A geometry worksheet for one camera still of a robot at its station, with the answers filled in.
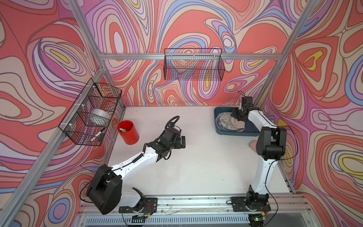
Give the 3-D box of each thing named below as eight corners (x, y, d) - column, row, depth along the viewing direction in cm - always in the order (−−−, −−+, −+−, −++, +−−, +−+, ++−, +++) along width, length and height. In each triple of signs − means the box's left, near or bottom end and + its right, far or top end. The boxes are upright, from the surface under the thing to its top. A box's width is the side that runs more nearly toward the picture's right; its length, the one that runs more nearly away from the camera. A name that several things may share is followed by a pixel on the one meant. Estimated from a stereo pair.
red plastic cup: (121, 145, 98) (114, 133, 87) (126, 132, 106) (119, 120, 94) (137, 145, 98) (131, 134, 87) (140, 132, 106) (135, 120, 94)
